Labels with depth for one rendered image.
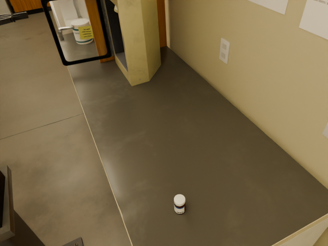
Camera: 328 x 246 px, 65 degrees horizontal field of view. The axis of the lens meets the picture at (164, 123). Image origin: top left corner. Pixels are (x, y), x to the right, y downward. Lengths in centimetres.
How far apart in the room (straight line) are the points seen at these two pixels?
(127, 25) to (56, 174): 153
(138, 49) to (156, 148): 57
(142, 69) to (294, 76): 79
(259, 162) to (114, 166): 58
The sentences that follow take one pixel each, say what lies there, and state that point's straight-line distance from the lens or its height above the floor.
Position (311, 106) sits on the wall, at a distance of 104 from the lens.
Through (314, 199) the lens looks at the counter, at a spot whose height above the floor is 94.
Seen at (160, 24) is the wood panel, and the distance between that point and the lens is 184.
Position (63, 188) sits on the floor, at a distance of 232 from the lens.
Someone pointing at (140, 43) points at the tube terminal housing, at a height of 118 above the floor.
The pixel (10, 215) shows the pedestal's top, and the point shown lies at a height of 94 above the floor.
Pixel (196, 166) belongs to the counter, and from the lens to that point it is 104.
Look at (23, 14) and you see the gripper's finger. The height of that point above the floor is 132.
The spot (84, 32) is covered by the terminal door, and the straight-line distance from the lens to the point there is 165.
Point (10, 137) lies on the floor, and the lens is 302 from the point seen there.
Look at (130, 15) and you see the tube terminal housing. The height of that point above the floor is 133.
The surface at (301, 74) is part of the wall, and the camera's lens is 103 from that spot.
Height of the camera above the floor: 176
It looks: 42 degrees down
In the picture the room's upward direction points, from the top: 4 degrees counter-clockwise
